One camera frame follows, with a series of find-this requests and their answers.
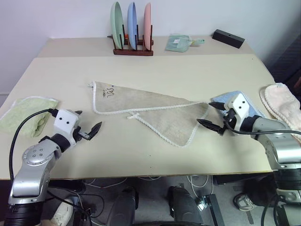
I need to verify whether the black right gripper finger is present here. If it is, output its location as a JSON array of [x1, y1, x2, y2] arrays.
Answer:
[[208, 101, 228, 111], [196, 118, 223, 135]]

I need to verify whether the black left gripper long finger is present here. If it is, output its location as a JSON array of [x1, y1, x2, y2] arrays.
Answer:
[[88, 121, 103, 140]]

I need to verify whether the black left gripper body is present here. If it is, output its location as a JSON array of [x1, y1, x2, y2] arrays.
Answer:
[[74, 126, 92, 142]]

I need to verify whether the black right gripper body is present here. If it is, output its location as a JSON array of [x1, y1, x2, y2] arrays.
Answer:
[[218, 108, 237, 137]]

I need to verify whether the blue cloth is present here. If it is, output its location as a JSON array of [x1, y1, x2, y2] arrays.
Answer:
[[210, 90, 267, 136]]

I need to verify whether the beige towel with white trim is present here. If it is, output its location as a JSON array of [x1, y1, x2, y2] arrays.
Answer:
[[87, 80, 210, 148]]

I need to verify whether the pale pink towel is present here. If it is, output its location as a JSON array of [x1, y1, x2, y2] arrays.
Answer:
[[259, 82, 301, 145]]

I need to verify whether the small light green scoop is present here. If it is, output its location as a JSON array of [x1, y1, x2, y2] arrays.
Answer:
[[190, 38, 206, 48]]

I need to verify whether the black rectangular box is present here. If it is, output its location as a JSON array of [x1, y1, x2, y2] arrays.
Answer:
[[212, 29, 246, 49]]

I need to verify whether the folded mint green cloth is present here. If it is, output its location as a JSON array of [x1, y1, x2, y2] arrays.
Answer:
[[165, 33, 192, 53]]

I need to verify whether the white shoe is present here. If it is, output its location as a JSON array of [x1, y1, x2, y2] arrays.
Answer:
[[50, 198, 75, 226]]

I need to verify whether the dark wooden plate rack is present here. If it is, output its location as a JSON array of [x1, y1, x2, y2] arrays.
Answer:
[[107, 24, 155, 57]]

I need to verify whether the dark rounded shape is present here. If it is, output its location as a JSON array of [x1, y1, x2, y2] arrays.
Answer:
[[167, 185, 204, 226], [110, 186, 140, 226]]

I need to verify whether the black metal table leg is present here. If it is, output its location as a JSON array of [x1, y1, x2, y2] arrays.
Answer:
[[201, 194, 224, 226]]

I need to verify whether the grey white sneaker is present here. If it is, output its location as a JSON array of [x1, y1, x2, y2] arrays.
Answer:
[[233, 192, 257, 211]]

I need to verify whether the green plate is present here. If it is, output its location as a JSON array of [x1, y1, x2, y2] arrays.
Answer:
[[110, 1, 125, 50]]

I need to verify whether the blue plate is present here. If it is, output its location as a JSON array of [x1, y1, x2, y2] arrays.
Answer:
[[127, 1, 138, 51]]

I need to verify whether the pink plate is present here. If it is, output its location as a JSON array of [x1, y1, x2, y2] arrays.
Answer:
[[143, 2, 152, 51]]

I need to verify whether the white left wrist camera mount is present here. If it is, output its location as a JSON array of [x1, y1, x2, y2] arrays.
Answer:
[[53, 108, 80, 145]]

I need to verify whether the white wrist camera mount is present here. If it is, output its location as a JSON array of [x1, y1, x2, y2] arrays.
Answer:
[[224, 93, 256, 131], [53, 108, 80, 145]]

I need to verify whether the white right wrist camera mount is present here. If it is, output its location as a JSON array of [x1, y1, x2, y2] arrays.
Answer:
[[224, 93, 256, 131]]

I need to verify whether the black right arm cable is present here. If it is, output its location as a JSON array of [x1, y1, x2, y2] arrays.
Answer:
[[225, 113, 301, 137]]

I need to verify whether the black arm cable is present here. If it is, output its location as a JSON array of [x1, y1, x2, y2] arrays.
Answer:
[[225, 113, 301, 137], [8, 108, 59, 182]]

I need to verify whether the white cable under table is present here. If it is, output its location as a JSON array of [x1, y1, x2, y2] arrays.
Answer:
[[187, 174, 214, 196]]

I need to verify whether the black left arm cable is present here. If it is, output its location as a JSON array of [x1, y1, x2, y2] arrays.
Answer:
[[8, 108, 59, 182]]

